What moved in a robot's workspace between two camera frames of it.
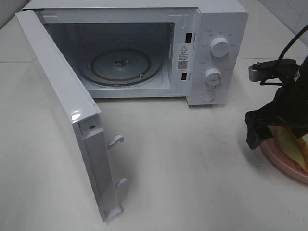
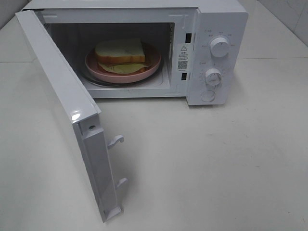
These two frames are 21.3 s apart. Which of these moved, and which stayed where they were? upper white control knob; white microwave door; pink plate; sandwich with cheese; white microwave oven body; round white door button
Moved: pink plate; sandwich with cheese
Stayed: white microwave door; white microwave oven body; round white door button; upper white control knob
